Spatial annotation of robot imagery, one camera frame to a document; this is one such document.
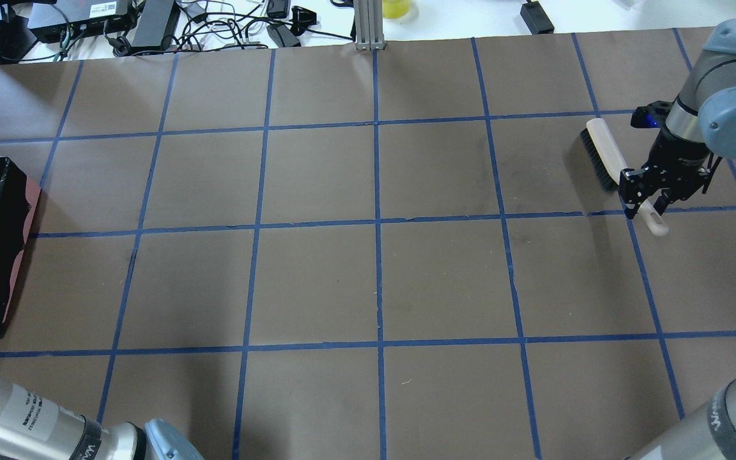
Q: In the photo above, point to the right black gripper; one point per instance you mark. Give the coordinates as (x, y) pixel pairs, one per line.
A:
(680, 155)

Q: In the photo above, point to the beige hand brush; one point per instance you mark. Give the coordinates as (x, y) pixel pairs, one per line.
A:
(611, 168)

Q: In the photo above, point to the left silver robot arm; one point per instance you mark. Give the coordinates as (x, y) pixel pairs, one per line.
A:
(34, 427)

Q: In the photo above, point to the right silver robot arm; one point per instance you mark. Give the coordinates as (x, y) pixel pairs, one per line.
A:
(699, 124)

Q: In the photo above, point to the black power adapter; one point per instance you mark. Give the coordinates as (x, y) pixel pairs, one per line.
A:
(536, 19)

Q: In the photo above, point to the aluminium frame post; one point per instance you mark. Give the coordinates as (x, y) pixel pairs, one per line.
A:
(368, 20)

